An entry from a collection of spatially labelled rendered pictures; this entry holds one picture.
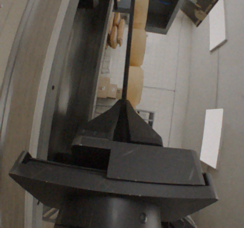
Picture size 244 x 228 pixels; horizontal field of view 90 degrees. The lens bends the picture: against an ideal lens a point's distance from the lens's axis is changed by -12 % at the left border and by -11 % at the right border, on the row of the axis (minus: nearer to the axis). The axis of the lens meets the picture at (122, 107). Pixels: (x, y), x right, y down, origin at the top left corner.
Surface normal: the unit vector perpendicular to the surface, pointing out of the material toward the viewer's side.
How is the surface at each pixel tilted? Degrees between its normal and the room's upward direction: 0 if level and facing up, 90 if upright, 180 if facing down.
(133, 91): 89
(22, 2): 90
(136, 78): 91
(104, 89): 87
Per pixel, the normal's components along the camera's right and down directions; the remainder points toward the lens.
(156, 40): 0.00, -0.05
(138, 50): -0.05, 0.51
